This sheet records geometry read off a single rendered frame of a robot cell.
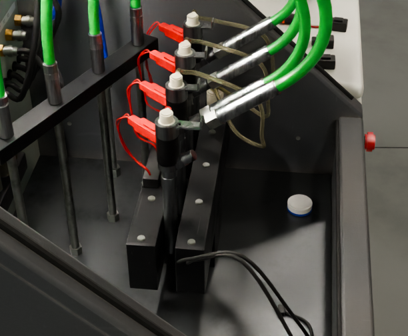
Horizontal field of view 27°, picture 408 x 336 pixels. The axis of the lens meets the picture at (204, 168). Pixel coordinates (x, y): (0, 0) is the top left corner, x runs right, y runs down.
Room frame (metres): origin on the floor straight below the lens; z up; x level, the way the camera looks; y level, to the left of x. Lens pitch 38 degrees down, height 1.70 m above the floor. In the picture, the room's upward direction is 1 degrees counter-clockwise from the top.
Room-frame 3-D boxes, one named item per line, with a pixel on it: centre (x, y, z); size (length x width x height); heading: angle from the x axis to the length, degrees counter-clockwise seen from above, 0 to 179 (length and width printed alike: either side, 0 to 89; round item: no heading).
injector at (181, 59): (0.97, 0.01, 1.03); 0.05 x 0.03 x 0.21; 83
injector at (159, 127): (0.81, 0.03, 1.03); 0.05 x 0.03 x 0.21; 83
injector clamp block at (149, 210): (0.93, 0.03, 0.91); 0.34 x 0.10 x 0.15; 173
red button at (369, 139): (1.22, -0.29, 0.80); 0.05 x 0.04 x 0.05; 173
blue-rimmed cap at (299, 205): (1.00, -0.15, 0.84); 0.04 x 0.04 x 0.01
